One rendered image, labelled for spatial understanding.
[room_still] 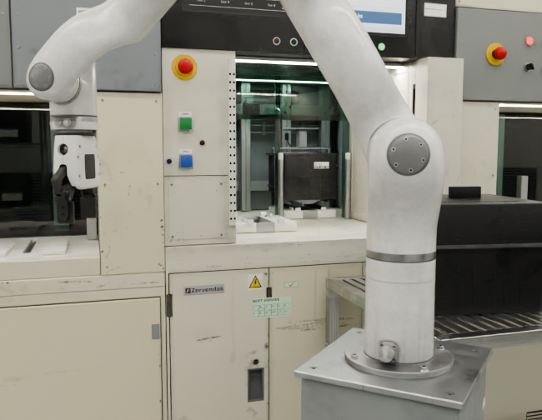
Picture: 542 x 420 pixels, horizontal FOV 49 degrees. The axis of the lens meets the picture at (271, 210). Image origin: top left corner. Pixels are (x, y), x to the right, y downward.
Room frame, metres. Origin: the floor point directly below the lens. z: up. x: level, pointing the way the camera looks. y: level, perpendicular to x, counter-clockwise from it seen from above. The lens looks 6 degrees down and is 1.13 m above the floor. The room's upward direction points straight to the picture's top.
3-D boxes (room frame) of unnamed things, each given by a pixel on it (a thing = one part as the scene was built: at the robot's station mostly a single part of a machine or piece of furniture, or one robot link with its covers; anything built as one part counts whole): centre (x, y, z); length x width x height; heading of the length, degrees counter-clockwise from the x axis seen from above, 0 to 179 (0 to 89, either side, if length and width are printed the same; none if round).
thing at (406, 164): (1.00, -0.22, 1.07); 0.19 x 0.12 x 0.24; 172
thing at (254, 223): (1.99, 0.05, 0.89); 0.22 x 0.21 x 0.04; 17
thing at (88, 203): (1.18, 0.36, 1.03); 0.03 x 0.03 x 0.07; 82
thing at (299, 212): (2.37, -0.12, 0.89); 0.22 x 0.21 x 0.04; 17
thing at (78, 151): (1.12, 0.37, 1.12); 0.10 x 0.07 x 0.11; 172
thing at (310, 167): (2.37, -0.12, 1.06); 0.24 x 0.20 x 0.32; 107
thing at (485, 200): (1.46, -0.47, 0.98); 0.29 x 0.29 x 0.13; 9
